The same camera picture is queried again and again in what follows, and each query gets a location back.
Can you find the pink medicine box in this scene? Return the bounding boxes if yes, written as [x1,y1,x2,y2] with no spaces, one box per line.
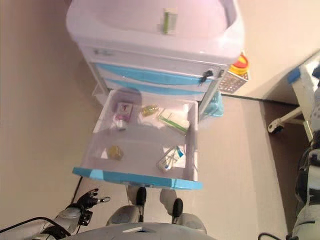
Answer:
[115,101,135,123]

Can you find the white hospital bed frame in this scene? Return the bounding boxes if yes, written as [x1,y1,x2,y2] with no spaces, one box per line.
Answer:
[268,52,320,141]

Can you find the green and white medicine box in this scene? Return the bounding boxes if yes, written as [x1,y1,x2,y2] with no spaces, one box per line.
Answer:
[157,108,190,135]
[163,7,178,35]

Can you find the white bin with blue lid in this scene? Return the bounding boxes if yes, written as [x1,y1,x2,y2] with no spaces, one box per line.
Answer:
[199,93,223,119]

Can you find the clear bag with supplies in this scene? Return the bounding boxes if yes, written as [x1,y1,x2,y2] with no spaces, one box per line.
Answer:
[156,144,186,173]

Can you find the translucent white side bin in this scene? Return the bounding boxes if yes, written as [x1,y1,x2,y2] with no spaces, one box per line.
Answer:
[92,83,108,103]

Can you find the small white medicine bottle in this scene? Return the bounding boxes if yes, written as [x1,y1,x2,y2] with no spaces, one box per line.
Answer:
[115,118,128,131]

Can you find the blue bed tag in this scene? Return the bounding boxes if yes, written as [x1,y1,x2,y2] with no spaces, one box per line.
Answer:
[287,68,302,83]

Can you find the small yellow medicine cup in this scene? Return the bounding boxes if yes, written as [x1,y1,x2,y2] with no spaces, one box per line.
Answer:
[107,145,125,161]

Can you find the white wire basket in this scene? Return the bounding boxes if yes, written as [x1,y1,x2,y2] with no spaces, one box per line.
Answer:
[218,69,250,95]

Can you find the cart label sticker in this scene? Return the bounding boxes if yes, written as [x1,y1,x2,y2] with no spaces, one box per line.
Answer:
[93,48,113,57]

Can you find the grey robot torso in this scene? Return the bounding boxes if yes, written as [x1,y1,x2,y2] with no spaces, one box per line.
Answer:
[59,221,213,240]

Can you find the blue fronted cart drawer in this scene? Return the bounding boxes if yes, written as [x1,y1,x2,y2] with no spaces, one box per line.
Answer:
[72,89,204,191]
[103,76,208,101]
[93,62,218,86]

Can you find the silver robot left leg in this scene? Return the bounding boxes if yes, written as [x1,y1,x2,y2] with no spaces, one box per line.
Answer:
[106,186,148,226]

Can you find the bed caster wheel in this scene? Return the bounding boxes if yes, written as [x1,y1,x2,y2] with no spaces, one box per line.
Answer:
[267,119,286,135]

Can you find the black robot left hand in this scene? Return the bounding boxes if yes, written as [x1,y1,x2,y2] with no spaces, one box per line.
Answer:
[76,188,111,212]

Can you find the black keys in lock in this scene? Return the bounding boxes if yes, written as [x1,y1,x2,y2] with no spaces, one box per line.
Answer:
[198,70,215,86]

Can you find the white medical cart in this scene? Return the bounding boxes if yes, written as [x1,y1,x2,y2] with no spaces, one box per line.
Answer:
[66,0,245,131]

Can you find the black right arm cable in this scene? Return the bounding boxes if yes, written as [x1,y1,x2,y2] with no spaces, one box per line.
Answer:
[257,232,295,240]

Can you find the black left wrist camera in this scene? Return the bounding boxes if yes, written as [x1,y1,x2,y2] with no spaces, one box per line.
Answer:
[79,210,94,226]

